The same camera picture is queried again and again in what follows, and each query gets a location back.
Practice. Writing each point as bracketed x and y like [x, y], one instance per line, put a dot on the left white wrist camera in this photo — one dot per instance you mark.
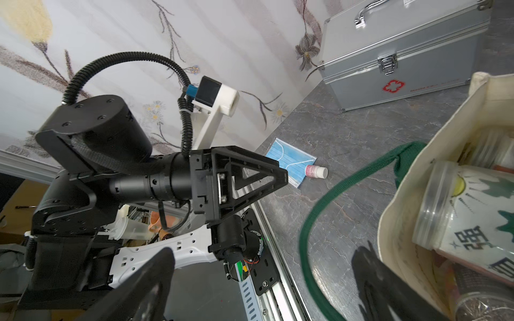
[215, 100]

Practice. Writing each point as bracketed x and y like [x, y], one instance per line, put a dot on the cream canvas tote bag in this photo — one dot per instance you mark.
[489, 102]

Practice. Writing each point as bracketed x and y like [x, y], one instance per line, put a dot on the shiny metal lid can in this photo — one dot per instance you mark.
[473, 296]

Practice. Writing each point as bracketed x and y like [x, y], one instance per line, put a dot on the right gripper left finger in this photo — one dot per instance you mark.
[142, 296]

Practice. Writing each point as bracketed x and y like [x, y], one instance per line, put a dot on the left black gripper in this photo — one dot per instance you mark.
[233, 180]

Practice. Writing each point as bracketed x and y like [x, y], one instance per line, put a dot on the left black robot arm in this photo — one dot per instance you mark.
[107, 162]

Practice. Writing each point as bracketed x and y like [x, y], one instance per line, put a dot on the blue face mask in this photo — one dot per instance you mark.
[292, 159]

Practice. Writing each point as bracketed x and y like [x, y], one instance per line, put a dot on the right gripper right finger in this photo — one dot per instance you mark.
[383, 294]

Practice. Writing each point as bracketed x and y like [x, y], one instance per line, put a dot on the silver first aid case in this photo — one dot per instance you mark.
[382, 51]

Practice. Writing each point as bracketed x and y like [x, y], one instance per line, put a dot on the large strawberry label jar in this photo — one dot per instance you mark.
[466, 216]

